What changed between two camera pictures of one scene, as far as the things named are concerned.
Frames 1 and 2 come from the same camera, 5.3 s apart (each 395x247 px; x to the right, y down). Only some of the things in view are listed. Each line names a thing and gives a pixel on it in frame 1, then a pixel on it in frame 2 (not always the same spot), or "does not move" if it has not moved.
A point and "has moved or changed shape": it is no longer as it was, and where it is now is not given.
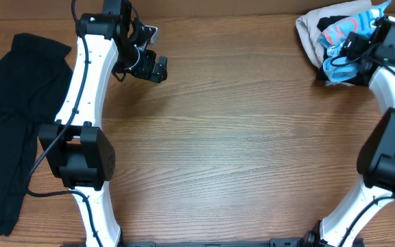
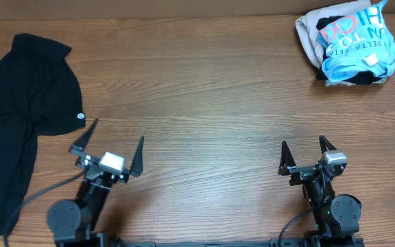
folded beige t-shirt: [307, 25] does not move
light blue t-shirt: [339, 68] has moved or changed shape
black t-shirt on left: [25, 86] does not move
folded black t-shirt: [361, 79] does not move
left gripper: [145, 71] to [80, 146]
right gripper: [359, 43] to [301, 172]
